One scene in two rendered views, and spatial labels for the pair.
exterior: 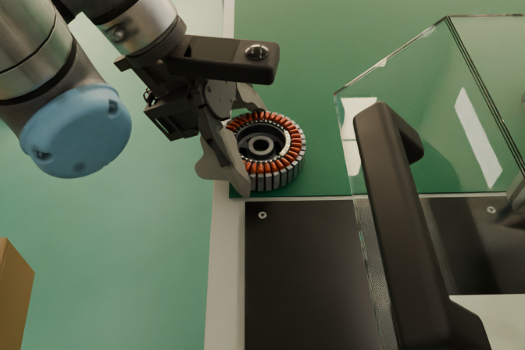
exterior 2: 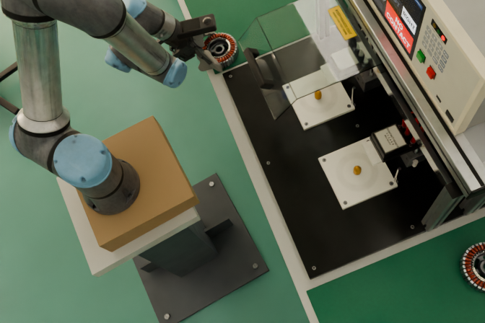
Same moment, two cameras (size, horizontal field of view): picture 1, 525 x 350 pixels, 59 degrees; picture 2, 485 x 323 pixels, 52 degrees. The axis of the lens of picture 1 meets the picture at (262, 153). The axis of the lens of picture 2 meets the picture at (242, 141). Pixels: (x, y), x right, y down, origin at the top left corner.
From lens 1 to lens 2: 0.96 m
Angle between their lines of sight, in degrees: 16
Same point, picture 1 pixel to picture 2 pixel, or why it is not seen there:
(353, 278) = not seen: hidden behind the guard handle
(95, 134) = (181, 73)
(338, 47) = not seen: outside the picture
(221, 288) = (226, 106)
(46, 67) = (167, 62)
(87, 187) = (111, 100)
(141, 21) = (167, 28)
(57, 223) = (106, 127)
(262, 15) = not seen: outside the picture
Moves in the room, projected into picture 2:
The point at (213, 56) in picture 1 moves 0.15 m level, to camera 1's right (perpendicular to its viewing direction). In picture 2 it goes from (193, 28) to (243, 8)
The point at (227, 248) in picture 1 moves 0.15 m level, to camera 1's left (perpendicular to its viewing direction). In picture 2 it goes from (222, 92) to (175, 110)
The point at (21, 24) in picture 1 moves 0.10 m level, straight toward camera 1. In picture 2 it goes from (162, 55) to (193, 76)
